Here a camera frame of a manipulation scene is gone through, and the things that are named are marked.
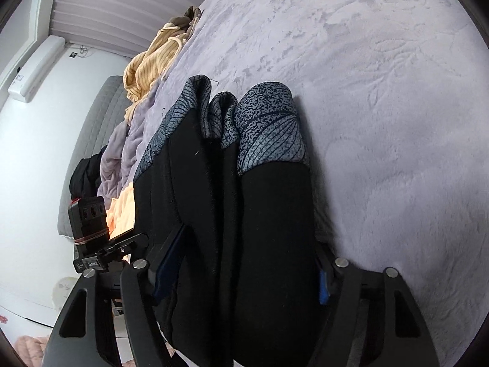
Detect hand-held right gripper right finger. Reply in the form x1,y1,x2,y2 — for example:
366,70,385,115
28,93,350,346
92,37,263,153
306,245,436,367

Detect grey quilted headboard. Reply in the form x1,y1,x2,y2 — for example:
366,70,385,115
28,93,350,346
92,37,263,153
57,75,131,239

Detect dark cloth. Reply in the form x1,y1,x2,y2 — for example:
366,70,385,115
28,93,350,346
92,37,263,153
70,147,109,201

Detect pink quilted cloth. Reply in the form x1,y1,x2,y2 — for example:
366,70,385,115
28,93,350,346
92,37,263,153
14,334,51,358

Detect black pants with patterned waistband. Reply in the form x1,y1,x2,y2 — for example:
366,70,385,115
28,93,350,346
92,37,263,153
134,76,327,367

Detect white air conditioner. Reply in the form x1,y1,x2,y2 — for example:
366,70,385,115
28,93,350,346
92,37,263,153
8,37,66,103

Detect brown garment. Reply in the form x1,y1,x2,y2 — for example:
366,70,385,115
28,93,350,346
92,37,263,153
169,5,202,33

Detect person's left forearm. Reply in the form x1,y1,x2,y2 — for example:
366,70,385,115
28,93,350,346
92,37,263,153
105,185,137,239

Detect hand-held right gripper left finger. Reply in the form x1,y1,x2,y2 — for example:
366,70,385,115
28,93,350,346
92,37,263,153
40,224,189,367

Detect yellow ribbed garment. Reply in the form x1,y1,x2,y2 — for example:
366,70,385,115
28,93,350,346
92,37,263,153
122,23,192,125

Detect pale pleated curtain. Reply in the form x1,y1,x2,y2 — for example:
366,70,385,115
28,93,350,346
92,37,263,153
51,0,232,57

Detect lilac fleece blanket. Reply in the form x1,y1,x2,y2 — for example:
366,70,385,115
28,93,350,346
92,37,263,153
97,0,489,367

